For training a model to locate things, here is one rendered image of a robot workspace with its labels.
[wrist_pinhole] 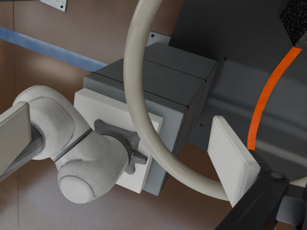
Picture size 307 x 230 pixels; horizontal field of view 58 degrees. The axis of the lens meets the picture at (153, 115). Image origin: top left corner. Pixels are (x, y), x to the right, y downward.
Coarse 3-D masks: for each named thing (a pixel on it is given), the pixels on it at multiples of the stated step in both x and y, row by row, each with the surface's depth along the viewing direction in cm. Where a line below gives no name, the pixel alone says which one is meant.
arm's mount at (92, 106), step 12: (84, 96) 98; (96, 96) 100; (84, 108) 100; (96, 108) 99; (108, 108) 97; (120, 108) 96; (108, 120) 99; (120, 120) 97; (156, 120) 94; (144, 168) 102; (120, 180) 108; (132, 180) 106; (144, 180) 107
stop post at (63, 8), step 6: (0, 0) 142; (6, 0) 145; (12, 0) 149; (18, 0) 152; (24, 0) 156; (42, 0) 186; (48, 0) 185; (54, 0) 183; (60, 0) 182; (66, 0) 180; (54, 6) 185; (60, 6) 182
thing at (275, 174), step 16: (272, 176) 13; (256, 192) 12; (272, 192) 12; (240, 208) 11; (256, 208) 11; (272, 208) 11; (224, 224) 10; (240, 224) 10; (256, 224) 10; (272, 224) 12
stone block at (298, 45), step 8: (288, 0) 89; (296, 0) 85; (304, 0) 82; (280, 8) 108; (288, 8) 90; (296, 8) 86; (304, 8) 83; (280, 16) 95; (288, 16) 91; (296, 16) 88; (304, 16) 84; (288, 24) 93; (296, 24) 89; (304, 24) 86; (288, 32) 94; (296, 32) 90; (304, 32) 87; (296, 40) 92; (304, 40) 90; (304, 48) 93
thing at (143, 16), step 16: (144, 0) 39; (160, 0) 39; (144, 16) 40; (128, 32) 41; (144, 32) 41; (128, 48) 41; (144, 48) 42; (128, 64) 42; (128, 80) 43; (128, 96) 44; (144, 112) 45; (144, 128) 46; (144, 144) 47; (160, 144) 47; (160, 160) 48; (176, 160) 49; (176, 176) 49; (192, 176) 49; (208, 192) 50; (224, 192) 51
